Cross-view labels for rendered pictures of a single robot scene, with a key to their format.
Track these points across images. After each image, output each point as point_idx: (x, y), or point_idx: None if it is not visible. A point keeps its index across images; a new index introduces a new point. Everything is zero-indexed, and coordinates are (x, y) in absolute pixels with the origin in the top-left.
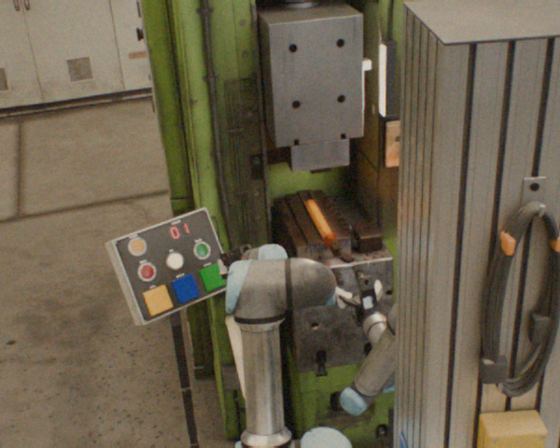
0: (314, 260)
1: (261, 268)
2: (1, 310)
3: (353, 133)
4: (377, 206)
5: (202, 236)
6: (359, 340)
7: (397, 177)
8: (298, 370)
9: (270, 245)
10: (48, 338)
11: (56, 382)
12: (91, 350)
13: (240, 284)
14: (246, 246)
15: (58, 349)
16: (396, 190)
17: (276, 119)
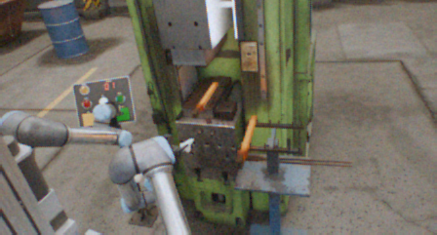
0: (45, 120)
1: (13, 118)
2: (136, 105)
3: (205, 46)
4: (242, 94)
5: (122, 91)
6: (218, 169)
7: (252, 78)
8: (186, 174)
9: (100, 104)
10: (142, 123)
11: (131, 143)
12: (153, 134)
13: (0, 124)
14: (108, 102)
15: (142, 129)
16: (252, 86)
17: (160, 31)
